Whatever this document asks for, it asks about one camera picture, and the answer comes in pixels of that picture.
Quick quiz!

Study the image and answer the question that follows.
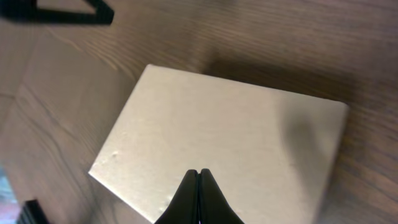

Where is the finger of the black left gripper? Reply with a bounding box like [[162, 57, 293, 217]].
[[1, 0, 114, 25]]

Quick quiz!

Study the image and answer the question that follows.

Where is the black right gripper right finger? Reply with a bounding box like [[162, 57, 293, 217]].
[[198, 169, 244, 224]]

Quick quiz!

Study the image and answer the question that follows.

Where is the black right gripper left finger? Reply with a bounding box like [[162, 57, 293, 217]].
[[155, 170, 198, 224]]

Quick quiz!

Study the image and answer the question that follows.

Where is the cardboard box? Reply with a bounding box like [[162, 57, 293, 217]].
[[90, 65, 349, 223]]

